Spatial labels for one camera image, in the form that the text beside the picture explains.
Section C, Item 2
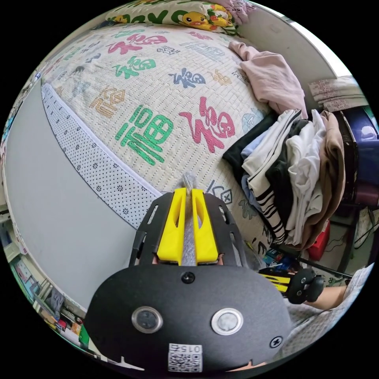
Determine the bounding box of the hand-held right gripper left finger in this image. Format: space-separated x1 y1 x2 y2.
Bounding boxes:
156 188 188 266

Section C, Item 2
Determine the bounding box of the pile of clothes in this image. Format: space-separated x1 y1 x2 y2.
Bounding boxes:
222 109 347 253

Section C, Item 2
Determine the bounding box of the bed with printed woven mat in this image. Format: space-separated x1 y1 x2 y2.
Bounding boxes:
37 22 276 261

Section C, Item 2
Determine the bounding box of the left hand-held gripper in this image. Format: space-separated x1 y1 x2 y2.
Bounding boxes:
258 267 326 306

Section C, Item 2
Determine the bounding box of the person's right hand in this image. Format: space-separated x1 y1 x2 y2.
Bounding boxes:
228 359 269 373

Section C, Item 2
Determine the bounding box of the person's left hand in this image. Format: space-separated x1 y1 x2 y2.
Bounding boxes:
306 286 334 311

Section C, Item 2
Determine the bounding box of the pillow with duck print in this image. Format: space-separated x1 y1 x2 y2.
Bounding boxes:
105 0 241 38

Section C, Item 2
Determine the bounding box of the pink patterned blanket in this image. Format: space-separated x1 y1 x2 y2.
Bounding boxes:
212 0 251 26

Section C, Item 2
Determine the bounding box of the red box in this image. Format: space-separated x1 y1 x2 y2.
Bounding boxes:
306 221 331 259

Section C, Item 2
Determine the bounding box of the person's body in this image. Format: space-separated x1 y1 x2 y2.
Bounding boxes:
283 262 375 360

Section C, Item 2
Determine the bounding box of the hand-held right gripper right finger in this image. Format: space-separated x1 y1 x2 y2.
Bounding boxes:
191 189 220 265

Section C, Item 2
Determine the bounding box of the person's left forearm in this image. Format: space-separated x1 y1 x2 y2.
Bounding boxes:
332 285 352 310

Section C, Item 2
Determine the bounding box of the pink garment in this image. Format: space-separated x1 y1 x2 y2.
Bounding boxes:
228 40 309 117

